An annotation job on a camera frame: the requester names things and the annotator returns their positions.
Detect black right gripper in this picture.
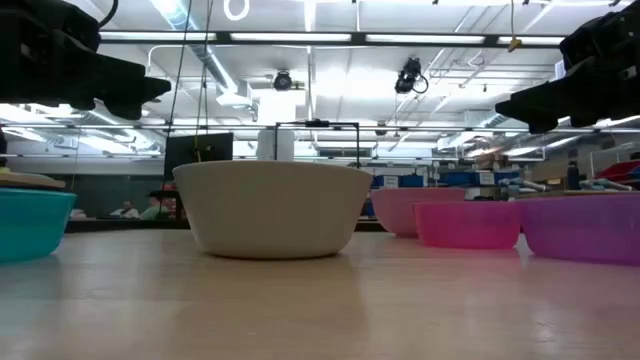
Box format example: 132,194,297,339
494,2,640,135

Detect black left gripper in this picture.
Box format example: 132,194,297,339
0,0,172,121

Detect purple plastic bowl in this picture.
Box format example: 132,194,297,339
517,192,640,266

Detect hot pink plastic bowl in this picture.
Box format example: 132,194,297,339
413,200,524,250

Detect white plastic bowl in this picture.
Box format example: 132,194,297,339
172,159,374,260

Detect pale pink plastic bowl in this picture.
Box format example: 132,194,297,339
370,187,467,239

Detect wooden shelf board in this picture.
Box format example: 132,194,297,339
0,171,67,191

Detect dark bottle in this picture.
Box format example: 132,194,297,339
566,160,582,191

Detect tan background table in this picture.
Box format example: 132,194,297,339
517,189,640,198

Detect yellow hanging connector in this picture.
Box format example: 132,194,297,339
506,0,524,54

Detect black monitor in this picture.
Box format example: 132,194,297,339
163,131,235,182

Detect cardboard box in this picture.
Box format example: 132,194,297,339
473,148,512,172

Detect blue storage bin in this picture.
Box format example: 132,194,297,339
372,173,427,190
439,170,521,188

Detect person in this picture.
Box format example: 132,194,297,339
109,199,141,220
139,191,172,222

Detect white column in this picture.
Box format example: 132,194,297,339
255,128,297,162

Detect black bar with light strips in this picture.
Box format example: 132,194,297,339
98,30,567,48

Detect black hanging cable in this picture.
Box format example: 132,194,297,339
163,0,194,161

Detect yellow-green hanging cable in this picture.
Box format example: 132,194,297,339
194,0,215,162

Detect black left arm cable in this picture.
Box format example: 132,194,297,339
97,0,120,30

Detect white ring light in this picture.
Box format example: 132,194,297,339
222,0,251,23

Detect black aluminium table frame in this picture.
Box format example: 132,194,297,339
64,218,389,234

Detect black ceiling camera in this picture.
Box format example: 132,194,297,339
272,69,294,93

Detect black hanging camera with cable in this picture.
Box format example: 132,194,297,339
393,56,430,96

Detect thin black frame stand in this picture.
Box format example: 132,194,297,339
273,119,362,170

